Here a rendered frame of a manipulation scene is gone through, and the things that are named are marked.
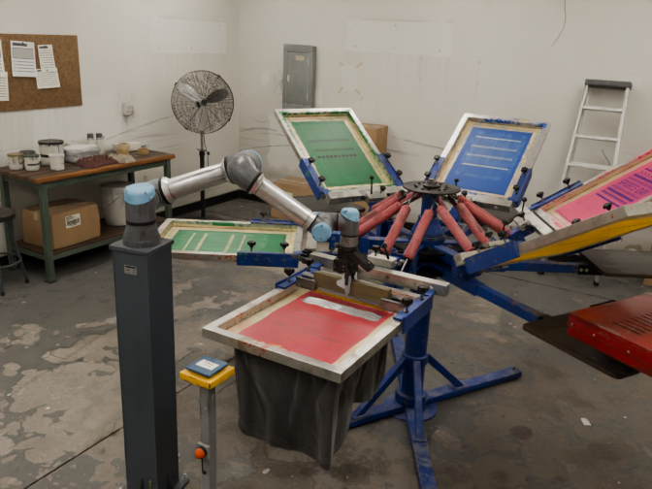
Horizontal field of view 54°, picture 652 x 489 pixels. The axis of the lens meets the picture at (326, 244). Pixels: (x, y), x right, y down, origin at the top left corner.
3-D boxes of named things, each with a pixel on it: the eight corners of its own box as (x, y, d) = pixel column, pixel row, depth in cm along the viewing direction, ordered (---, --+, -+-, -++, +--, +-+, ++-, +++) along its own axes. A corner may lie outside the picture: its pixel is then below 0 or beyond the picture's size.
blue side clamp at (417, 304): (404, 334, 247) (405, 317, 245) (391, 331, 249) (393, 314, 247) (432, 309, 272) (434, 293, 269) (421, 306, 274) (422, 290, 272)
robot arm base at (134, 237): (114, 244, 253) (113, 220, 250) (137, 234, 267) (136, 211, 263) (146, 250, 248) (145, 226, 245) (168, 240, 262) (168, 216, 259)
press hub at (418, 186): (429, 435, 345) (455, 191, 303) (364, 411, 363) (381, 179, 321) (453, 402, 377) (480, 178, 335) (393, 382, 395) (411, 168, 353)
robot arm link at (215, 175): (126, 189, 258) (250, 149, 248) (140, 181, 272) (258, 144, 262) (138, 217, 261) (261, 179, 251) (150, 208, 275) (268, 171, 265)
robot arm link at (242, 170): (231, 152, 237) (338, 228, 242) (238, 147, 248) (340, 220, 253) (214, 178, 241) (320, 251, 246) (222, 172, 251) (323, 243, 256)
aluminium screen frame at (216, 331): (340, 384, 207) (341, 374, 206) (202, 337, 234) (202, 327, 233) (430, 305, 272) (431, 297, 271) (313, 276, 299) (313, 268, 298)
